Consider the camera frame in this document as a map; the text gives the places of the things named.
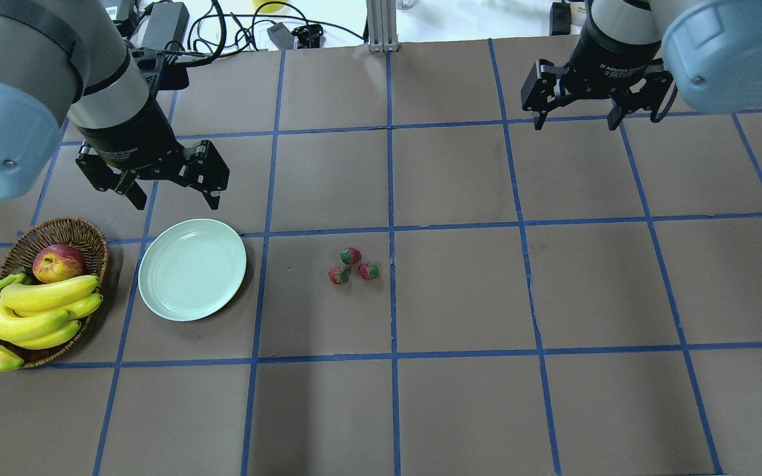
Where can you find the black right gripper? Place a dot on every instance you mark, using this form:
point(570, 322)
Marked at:
point(611, 65)

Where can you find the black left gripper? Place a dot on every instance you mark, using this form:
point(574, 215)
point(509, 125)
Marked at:
point(131, 141)

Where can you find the red strawberry moved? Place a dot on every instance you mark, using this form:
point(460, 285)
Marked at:
point(369, 270)
point(350, 256)
point(340, 274)

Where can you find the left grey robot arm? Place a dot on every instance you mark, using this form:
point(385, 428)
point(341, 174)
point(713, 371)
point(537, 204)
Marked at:
point(65, 60)

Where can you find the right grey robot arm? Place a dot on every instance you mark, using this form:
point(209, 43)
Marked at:
point(713, 49)

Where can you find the light green plate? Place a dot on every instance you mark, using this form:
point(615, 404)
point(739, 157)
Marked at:
point(192, 270)

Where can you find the red apple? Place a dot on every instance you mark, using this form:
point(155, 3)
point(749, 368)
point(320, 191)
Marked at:
point(57, 263)

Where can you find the brown wicker basket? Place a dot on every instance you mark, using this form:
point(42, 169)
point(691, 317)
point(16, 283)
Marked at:
point(89, 242)

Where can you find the black power adapter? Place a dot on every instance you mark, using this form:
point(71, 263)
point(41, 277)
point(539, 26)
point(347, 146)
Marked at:
point(165, 26)

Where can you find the yellow banana bunch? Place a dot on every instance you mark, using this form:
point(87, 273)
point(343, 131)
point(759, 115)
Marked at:
point(41, 317)

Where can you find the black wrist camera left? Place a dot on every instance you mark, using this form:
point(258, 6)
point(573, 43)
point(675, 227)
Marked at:
point(159, 72)

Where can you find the aluminium profile post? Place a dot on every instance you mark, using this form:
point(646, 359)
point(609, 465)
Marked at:
point(382, 26)

